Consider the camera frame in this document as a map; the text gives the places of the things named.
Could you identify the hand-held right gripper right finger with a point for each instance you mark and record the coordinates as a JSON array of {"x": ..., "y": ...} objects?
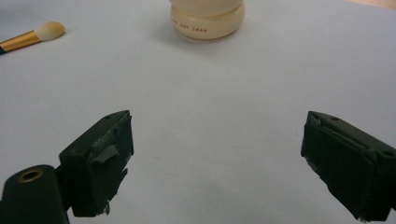
[{"x": 345, "y": 161}]

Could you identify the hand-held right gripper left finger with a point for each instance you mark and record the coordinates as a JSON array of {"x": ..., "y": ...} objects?
[{"x": 93, "y": 168}]

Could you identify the cream round brush holder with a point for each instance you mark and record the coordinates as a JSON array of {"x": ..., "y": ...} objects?
[{"x": 206, "y": 23}]

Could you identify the white table mat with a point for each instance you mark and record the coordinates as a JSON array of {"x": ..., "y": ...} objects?
[{"x": 199, "y": 93}]

